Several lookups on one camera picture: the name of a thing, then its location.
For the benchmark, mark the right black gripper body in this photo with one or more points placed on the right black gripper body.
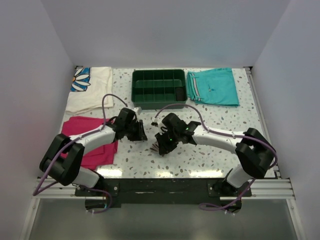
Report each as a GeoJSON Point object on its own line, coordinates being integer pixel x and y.
{"type": "Point", "coordinates": [166, 130]}

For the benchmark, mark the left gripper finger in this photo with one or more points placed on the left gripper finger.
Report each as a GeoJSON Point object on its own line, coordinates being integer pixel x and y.
{"type": "Point", "coordinates": [135, 132]}
{"type": "Point", "coordinates": [142, 134]}

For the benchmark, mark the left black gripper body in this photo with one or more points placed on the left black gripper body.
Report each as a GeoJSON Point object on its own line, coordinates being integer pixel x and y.
{"type": "Point", "coordinates": [126, 127]}

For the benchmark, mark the grey striped underwear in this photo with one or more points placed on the grey striped underwear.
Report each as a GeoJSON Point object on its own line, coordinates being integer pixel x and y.
{"type": "Point", "coordinates": [154, 147]}

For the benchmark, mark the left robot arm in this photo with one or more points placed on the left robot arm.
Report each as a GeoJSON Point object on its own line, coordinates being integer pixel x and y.
{"type": "Point", "coordinates": [63, 159]}

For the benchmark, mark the pink folded cloth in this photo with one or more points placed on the pink folded cloth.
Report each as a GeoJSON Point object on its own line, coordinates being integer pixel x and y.
{"type": "Point", "coordinates": [103, 155]}

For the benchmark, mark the black item in tray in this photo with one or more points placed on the black item in tray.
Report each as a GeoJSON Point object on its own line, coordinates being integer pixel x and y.
{"type": "Point", "coordinates": [180, 94]}

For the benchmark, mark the green divided plastic tray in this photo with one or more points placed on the green divided plastic tray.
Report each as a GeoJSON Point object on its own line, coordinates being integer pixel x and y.
{"type": "Point", "coordinates": [154, 89]}

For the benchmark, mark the cream daisy print shirt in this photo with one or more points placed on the cream daisy print shirt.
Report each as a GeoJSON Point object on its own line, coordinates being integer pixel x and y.
{"type": "Point", "coordinates": [89, 85]}

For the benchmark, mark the teal folded shorts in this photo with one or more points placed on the teal folded shorts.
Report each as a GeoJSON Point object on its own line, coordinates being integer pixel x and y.
{"type": "Point", "coordinates": [213, 87]}

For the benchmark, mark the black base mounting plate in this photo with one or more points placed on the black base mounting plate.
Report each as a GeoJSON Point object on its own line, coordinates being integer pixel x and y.
{"type": "Point", "coordinates": [172, 191]}

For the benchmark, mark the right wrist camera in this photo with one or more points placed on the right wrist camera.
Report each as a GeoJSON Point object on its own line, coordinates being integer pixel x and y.
{"type": "Point", "coordinates": [155, 122]}

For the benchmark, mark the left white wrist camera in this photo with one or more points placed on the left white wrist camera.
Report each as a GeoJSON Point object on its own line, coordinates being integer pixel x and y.
{"type": "Point", "coordinates": [137, 110]}

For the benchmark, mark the aluminium frame rail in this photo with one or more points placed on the aluminium frame rail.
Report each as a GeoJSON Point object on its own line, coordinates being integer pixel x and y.
{"type": "Point", "coordinates": [271, 188]}

